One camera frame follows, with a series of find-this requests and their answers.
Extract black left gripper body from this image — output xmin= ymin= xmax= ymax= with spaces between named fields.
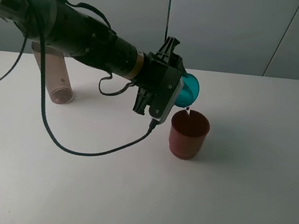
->
xmin=133 ymin=37 xmax=185 ymax=115

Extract teal translucent plastic cup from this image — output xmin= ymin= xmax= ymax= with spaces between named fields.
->
xmin=175 ymin=73 xmax=200 ymax=108

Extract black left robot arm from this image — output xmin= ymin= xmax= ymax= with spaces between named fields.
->
xmin=0 ymin=0 xmax=185 ymax=122

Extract red plastic cup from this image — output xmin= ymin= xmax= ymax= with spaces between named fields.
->
xmin=168 ymin=110 xmax=210 ymax=160

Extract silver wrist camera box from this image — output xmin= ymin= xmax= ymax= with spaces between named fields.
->
xmin=149 ymin=67 xmax=184 ymax=124

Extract thick black camera cable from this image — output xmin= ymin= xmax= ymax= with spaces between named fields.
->
xmin=0 ymin=0 xmax=176 ymax=166

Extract thin black looped cable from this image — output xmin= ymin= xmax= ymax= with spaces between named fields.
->
xmin=39 ymin=0 xmax=146 ymax=100

